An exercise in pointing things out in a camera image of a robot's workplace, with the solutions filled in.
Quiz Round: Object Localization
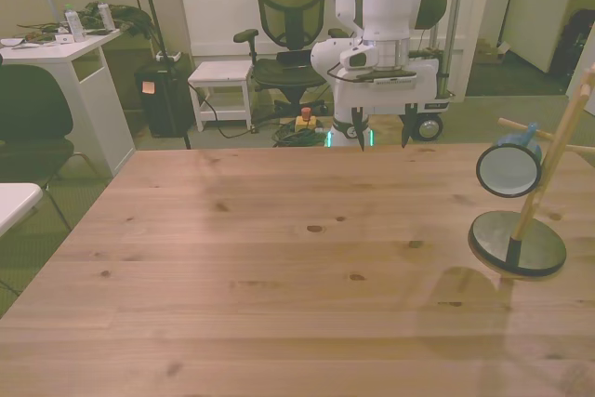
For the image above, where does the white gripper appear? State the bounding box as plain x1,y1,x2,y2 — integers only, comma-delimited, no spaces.
334,58,442,152

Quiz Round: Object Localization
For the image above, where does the blue enamel mug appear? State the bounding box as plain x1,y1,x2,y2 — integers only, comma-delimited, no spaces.
475,121,544,199

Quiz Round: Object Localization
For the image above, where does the wooden mug tree stand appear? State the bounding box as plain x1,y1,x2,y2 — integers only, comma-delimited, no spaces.
467,61,595,280

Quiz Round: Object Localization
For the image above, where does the white wheeled robot cart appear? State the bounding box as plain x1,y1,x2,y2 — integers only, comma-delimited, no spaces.
366,46,456,143

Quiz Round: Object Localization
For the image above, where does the red emergency stop button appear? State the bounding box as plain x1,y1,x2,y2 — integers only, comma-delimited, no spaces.
294,107,320,134

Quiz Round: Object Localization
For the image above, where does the cardboard box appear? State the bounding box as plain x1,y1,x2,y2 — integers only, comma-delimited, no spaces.
475,37,513,64

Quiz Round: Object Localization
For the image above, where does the black mesh office chair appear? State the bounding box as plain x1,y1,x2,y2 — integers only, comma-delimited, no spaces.
232,0,350,125

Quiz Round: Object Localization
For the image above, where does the white wooden stool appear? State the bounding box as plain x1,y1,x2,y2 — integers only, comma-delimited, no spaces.
187,60,255,134

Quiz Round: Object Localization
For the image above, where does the white board panel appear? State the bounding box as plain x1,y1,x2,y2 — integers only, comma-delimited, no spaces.
486,0,569,73

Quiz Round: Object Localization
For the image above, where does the black backpack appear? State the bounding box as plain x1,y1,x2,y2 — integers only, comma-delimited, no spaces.
549,7,595,81

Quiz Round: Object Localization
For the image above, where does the black tripod stand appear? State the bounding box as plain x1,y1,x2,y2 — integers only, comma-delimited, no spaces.
114,0,192,151

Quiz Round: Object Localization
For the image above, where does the camouflage cloth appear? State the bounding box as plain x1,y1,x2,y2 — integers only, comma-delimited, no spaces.
75,2,153,39

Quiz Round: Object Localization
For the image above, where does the white desk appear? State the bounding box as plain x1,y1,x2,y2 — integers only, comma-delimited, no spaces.
0,28,137,179

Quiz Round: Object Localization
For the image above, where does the clear bottle green cap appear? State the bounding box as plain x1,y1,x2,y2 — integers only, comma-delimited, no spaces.
96,0,115,33
63,3,87,43

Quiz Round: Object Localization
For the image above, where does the black plastic chair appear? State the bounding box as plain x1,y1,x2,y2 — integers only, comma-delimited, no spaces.
0,55,101,232

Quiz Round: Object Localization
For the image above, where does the white folding table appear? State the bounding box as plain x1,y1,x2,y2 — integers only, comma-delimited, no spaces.
0,181,45,236

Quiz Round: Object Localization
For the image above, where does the black power cable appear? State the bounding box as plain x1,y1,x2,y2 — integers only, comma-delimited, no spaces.
187,82,256,139

